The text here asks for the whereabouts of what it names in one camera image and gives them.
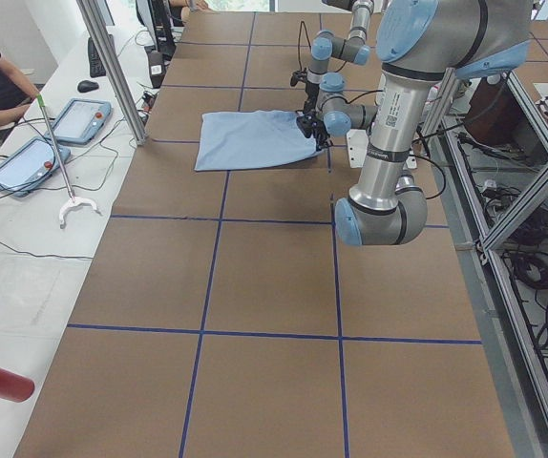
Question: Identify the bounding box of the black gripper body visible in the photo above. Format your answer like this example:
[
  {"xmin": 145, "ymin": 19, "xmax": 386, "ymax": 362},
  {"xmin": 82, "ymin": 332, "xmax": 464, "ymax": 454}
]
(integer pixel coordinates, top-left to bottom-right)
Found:
[
  {"xmin": 290, "ymin": 69, "xmax": 320, "ymax": 114},
  {"xmin": 296, "ymin": 112, "xmax": 331, "ymax": 151}
]

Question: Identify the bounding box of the light blue t-shirt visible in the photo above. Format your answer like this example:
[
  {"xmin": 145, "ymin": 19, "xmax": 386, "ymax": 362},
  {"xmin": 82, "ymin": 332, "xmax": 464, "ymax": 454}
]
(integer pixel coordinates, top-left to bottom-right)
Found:
[{"xmin": 195, "ymin": 110, "xmax": 318, "ymax": 172}]

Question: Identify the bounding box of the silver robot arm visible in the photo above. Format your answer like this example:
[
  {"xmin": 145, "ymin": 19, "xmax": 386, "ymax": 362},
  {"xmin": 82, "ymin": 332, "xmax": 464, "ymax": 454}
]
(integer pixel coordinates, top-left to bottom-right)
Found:
[
  {"xmin": 292, "ymin": 0, "xmax": 534, "ymax": 246},
  {"xmin": 290, "ymin": 0, "xmax": 374, "ymax": 115}
]

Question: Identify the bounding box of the black keyboard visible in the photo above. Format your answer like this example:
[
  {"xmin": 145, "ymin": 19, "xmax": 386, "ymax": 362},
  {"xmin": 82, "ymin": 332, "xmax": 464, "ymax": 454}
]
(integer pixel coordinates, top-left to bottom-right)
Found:
[{"xmin": 87, "ymin": 37, "xmax": 106, "ymax": 78}]

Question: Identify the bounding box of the black computer mouse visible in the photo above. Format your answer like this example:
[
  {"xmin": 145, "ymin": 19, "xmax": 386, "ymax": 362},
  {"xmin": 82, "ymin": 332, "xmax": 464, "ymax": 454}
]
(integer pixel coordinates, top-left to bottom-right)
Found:
[{"xmin": 76, "ymin": 80, "xmax": 99, "ymax": 94}]

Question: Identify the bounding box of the far blue teach pendant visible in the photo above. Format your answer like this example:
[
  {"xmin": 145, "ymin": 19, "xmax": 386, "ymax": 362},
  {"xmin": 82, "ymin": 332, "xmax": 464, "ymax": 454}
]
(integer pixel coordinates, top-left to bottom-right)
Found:
[{"xmin": 52, "ymin": 98, "xmax": 112, "ymax": 146}]

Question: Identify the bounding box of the blue teach pendant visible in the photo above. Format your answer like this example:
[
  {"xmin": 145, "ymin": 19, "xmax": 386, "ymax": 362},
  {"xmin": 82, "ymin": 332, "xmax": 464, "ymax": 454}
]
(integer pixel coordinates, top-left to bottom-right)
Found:
[
  {"xmin": 52, "ymin": 98, "xmax": 112, "ymax": 146},
  {"xmin": 0, "ymin": 137, "xmax": 59, "ymax": 197}
]

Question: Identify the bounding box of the reacher grabber stick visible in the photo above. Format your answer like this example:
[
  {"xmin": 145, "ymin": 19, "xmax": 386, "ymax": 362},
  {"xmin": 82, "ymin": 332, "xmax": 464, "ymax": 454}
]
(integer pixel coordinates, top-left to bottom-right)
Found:
[{"xmin": 36, "ymin": 94, "xmax": 101, "ymax": 229}]

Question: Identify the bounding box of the near blue teach pendant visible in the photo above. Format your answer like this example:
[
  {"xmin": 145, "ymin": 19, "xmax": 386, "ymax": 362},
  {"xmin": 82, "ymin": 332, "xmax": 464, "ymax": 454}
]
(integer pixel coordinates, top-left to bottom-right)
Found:
[{"xmin": 0, "ymin": 137, "xmax": 59, "ymax": 197}]

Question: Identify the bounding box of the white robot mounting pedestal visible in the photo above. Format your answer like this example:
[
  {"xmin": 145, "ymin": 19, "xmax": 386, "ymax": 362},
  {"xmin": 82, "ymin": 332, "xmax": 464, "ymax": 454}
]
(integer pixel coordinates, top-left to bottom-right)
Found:
[{"xmin": 345, "ymin": 129, "xmax": 421, "ymax": 169}]

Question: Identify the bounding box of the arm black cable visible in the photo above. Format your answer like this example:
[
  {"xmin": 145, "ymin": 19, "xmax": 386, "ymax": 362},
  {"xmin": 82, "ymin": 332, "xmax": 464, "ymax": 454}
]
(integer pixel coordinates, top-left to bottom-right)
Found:
[{"xmin": 297, "ymin": 20, "xmax": 313, "ymax": 73}]

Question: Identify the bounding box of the aluminium frame post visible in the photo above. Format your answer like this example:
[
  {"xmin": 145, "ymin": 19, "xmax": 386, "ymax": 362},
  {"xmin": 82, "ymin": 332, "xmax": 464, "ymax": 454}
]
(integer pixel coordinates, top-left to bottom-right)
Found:
[{"xmin": 76, "ymin": 0, "xmax": 147, "ymax": 146}]

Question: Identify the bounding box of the aluminium truss frame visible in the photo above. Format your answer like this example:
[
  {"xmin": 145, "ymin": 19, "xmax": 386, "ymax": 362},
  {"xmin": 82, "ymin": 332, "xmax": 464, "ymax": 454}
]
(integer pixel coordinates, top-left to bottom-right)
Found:
[{"xmin": 439, "ymin": 62, "xmax": 548, "ymax": 457}]

